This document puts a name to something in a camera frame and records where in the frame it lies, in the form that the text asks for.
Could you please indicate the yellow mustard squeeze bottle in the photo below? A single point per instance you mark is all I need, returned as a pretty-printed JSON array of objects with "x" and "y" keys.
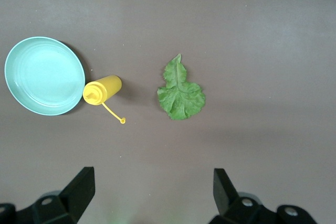
[{"x": 105, "y": 87}]

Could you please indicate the green lettuce leaf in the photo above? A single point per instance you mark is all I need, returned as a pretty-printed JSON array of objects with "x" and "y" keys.
[{"x": 181, "y": 95}]

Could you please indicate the mint green plate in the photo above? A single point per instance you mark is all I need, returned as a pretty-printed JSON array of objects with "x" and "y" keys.
[{"x": 44, "y": 75}]

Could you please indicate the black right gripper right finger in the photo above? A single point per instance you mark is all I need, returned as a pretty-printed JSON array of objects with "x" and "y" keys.
[{"x": 231, "y": 208}]

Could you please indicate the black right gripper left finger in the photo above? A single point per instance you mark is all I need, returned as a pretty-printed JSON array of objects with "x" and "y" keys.
[{"x": 65, "y": 203}]

